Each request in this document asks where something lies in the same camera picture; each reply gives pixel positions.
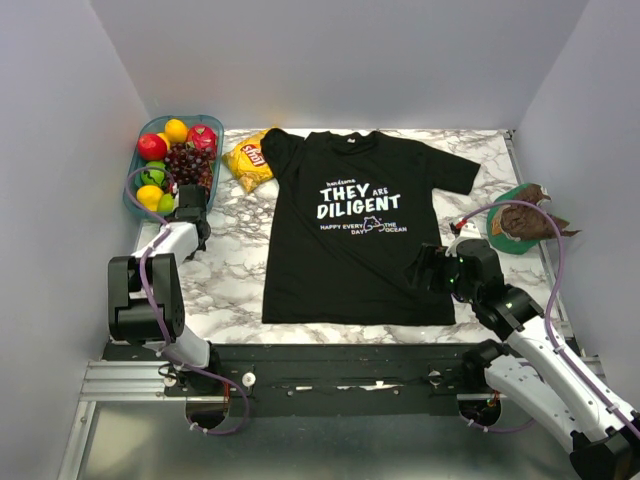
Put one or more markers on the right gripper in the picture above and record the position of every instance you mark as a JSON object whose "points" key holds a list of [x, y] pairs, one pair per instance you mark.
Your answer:
{"points": [[429, 256]]}

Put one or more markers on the black printed t-shirt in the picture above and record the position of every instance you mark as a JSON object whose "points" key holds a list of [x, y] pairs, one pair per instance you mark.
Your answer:
{"points": [[351, 215]]}

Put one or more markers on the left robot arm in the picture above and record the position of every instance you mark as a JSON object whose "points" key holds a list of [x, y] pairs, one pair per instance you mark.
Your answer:
{"points": [[145, 301]]}

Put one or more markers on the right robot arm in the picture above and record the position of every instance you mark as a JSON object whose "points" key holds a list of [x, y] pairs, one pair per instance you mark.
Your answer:
{"points": [[531, 364]]}

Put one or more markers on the yellow chips bag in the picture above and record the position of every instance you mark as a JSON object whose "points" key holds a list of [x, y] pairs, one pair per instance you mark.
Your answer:
{"points": [[247, 163]]}

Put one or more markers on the red dragon fruit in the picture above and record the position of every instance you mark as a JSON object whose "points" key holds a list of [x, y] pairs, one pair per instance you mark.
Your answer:
{"points": [[202, 137]]}

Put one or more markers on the purple grapes bunch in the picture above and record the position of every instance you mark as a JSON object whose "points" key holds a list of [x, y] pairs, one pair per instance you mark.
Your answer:
{"points": [[190, 165]]}

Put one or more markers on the green lime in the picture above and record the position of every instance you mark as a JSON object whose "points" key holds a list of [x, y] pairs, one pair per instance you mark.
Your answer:
{"points": [[166, 205]]}

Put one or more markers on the green watermelon toy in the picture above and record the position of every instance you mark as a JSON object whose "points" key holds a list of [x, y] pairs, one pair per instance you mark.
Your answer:
{"points": [[154, 174]]}

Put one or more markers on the orange fruit top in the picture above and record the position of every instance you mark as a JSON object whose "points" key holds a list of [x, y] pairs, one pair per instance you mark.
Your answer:
{"points": [[176, 130]]}

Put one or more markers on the red apple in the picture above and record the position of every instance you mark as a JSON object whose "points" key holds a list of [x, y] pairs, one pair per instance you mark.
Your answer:
{"points": [[151, 147]]}

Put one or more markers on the teal plastic fruit basket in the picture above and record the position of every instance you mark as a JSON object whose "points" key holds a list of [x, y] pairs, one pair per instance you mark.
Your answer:
{"points": [[132, 183]]}

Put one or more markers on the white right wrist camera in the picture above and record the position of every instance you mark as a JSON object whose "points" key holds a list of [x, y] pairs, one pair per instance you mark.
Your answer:
{"points": [[463, 230]]}

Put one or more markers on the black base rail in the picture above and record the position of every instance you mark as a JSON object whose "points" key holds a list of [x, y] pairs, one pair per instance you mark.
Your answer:
{"points": [[328, 380]]}

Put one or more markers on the aluminium frame rail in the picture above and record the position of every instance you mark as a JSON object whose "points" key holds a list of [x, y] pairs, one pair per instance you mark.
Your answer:
{"points": [[122, 381]]}

